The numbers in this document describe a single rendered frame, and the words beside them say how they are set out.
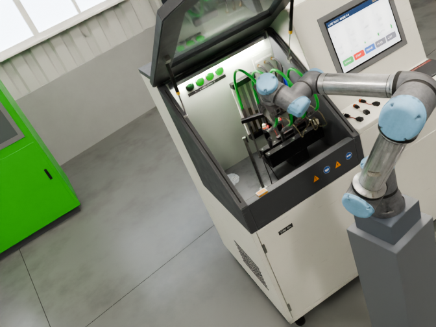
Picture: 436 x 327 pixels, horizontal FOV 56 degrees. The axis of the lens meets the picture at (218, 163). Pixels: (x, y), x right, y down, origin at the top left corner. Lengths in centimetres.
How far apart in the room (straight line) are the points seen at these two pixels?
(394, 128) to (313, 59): 104
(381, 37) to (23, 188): 336
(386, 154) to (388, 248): 52
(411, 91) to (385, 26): 124
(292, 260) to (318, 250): 16
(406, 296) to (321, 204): 57
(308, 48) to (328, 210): 82
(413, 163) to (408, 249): 80
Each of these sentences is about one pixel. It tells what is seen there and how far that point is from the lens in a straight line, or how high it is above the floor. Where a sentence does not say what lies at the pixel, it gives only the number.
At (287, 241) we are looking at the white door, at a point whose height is 62.
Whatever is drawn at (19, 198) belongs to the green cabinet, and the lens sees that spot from 440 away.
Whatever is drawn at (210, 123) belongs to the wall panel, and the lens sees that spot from 227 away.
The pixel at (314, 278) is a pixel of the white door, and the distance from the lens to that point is 241.
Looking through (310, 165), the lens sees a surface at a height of 95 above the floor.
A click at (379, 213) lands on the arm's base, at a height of 92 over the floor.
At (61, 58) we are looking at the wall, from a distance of 566.
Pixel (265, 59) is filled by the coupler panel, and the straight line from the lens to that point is 234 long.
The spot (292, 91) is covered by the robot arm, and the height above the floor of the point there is 149.
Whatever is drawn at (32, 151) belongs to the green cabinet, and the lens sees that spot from 424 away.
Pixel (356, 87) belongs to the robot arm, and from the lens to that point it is 144.
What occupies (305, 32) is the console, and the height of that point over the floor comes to 142.
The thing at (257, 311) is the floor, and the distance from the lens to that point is 272.
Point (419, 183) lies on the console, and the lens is 261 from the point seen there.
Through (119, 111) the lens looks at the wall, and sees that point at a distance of 595.
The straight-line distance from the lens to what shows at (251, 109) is 233.
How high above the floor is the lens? 210
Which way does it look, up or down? 31 degrees down
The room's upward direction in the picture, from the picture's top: 24 degrees counter-clockwise
